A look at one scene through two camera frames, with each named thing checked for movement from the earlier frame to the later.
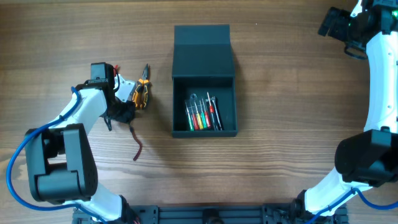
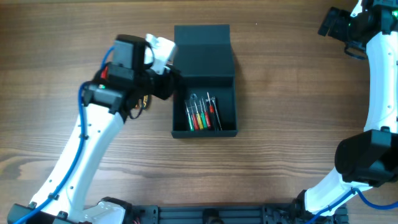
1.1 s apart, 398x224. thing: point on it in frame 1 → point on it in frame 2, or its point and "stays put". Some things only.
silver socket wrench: (216, 113) stays put
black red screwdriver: (211, 110) stays put
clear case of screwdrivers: (198, 113) stays put
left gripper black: (123, 111) → (166, 84)
